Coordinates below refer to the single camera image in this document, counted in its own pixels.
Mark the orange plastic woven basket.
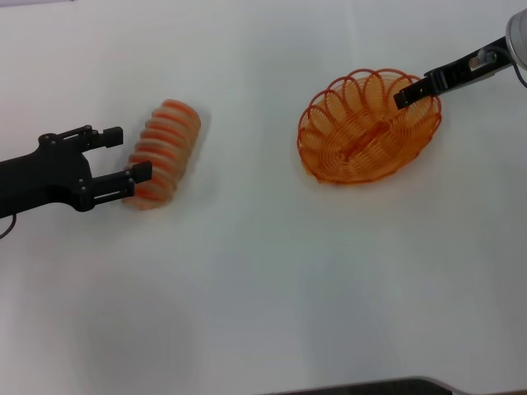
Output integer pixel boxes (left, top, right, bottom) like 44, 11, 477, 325
296, 67, 444, 186

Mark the orange striped bread loaf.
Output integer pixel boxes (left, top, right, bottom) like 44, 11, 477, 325
121, 98, 203, 211

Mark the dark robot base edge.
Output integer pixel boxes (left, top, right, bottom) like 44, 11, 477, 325
263, 375, 467, 395

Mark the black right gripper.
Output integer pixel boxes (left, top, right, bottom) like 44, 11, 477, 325
393, 35, 512, 110

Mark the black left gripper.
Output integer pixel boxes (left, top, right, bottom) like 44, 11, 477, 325
0, 125, 154, 221

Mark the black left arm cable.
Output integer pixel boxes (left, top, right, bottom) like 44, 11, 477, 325
0, 212, 18, 240

